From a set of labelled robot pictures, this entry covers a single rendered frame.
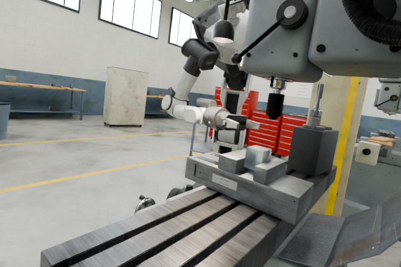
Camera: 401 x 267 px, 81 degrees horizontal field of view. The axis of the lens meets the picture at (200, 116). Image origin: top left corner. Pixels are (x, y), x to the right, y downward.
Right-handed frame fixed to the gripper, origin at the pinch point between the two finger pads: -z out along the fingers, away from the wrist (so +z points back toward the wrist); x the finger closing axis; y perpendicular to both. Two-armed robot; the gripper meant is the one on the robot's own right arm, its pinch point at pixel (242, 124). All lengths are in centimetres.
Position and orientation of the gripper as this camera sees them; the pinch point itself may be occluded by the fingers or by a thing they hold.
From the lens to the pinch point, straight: 82.9
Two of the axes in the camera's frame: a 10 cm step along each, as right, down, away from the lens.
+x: 8.0, 0.4, 5.9
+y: -1.3, 9.9, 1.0
